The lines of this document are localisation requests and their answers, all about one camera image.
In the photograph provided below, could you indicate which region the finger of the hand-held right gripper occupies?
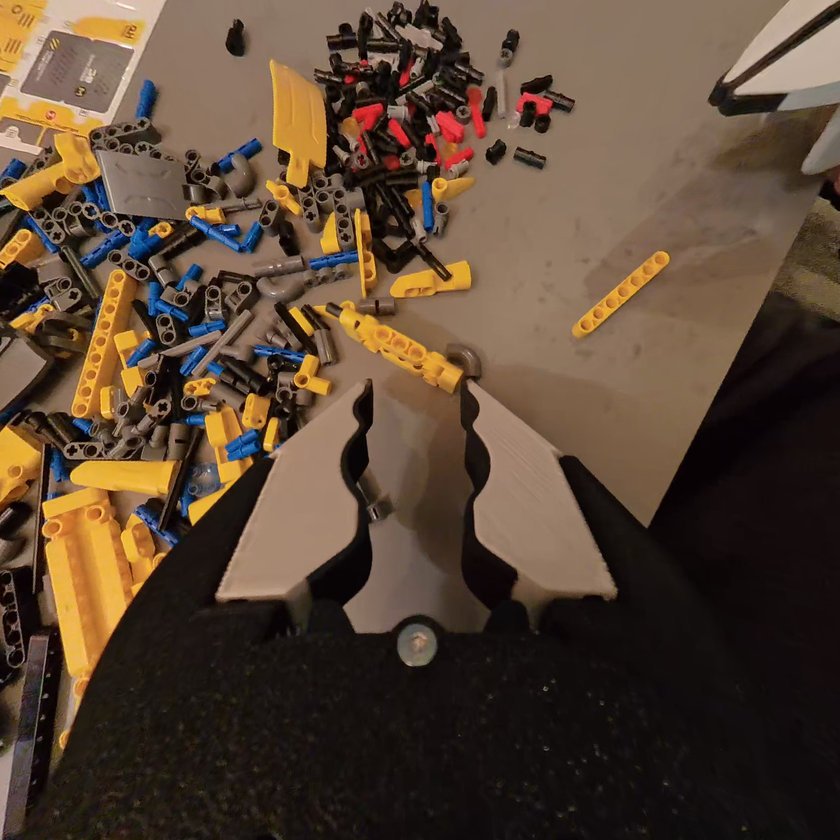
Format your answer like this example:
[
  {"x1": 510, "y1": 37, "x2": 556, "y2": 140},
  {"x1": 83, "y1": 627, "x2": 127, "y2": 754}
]
[
  {"x1": 713, "y1": 18, "x2": 840, "y2": 119},
  {"x1": 707, "y1": 0, "x2": 840, "y2": 106}
]

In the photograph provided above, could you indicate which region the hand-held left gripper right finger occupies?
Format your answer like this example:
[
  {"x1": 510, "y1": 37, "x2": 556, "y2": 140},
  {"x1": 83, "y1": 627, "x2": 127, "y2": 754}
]
[{"x1": 460, "y1": 379, "x2": 619, "y2": 623}]

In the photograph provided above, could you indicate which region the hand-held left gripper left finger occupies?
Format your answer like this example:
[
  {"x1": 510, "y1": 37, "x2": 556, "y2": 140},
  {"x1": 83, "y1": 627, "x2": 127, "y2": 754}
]
[{"x1": 214, "y1": 378, "x2": 375, "y2": 624}]

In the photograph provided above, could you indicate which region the yellow holed connector assembly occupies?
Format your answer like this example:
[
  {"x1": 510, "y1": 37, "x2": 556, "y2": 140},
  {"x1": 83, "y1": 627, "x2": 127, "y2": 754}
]
[{"x1": 339, "y1": 307, "x2": 466, "y2": 396}]

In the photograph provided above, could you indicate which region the short yellow holed beam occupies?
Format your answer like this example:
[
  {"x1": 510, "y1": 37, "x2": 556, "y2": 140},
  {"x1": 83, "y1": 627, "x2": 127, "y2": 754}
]
[{"x1": 571, "y1": 251, "x2": 672, "y2": 340}]

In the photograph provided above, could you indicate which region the yellow curved panel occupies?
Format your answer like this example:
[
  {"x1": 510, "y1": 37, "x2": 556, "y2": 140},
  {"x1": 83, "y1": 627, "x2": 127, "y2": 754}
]
[{"x1": 269, "y1": 59, "x2": 328, "y2": 188}]

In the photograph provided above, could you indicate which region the grey pin connector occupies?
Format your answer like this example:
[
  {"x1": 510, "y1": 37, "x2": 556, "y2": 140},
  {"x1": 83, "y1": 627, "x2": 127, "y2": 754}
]
[{"x1": 356, "y1": 468, "x2": 396, "y2": 524}]

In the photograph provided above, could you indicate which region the pile of mixed building pieces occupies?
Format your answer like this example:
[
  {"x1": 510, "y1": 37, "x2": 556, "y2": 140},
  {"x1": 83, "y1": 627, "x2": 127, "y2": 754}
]
[{"x1": 0, "y1": 79, "x2": 473, "y2": 808}]

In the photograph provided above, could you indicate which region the long yellow holed beam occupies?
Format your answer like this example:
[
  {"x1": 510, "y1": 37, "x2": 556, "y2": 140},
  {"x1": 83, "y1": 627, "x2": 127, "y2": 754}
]
[{"x1": 70, "y1": 268, "x2": 140, "y2": 420}]

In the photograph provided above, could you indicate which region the yellow fin piece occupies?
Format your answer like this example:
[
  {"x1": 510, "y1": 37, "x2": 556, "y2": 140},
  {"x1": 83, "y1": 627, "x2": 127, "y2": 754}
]
[{"x1": 389, "y1": 260, "x2": 473, "y2": 299}]

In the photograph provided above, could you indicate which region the dark grey slanted panel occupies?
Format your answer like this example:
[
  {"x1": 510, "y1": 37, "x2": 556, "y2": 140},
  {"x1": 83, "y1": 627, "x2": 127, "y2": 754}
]
[{"x1": 95, "y1": 148, "x2": 191, "y2": 222}]

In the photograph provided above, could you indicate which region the pile of black red pins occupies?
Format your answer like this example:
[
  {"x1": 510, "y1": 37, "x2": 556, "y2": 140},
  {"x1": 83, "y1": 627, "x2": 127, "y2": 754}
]
[{"x1": 314, "y1": 0, "x2": 578, "y2": 217}]

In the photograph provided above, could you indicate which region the yellow grey sticker sheet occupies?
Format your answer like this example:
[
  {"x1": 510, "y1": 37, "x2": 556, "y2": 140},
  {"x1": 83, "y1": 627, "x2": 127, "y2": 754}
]
[{"x1": 0, "y1": 0, "x2": 168, "y2": 155}]

